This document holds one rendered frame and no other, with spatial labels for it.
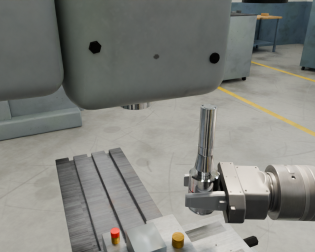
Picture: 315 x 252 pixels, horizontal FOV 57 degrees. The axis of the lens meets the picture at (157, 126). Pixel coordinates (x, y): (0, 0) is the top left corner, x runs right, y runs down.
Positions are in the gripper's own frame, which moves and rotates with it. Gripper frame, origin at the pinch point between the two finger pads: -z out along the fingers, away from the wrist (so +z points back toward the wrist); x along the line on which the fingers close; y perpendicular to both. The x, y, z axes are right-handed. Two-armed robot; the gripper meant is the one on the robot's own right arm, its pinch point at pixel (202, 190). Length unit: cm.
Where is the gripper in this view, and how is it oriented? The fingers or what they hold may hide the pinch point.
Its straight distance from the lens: 49.4
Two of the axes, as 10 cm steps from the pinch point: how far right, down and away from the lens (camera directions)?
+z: 10.0, 0.1, -0.4
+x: -0.4, 4.1, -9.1
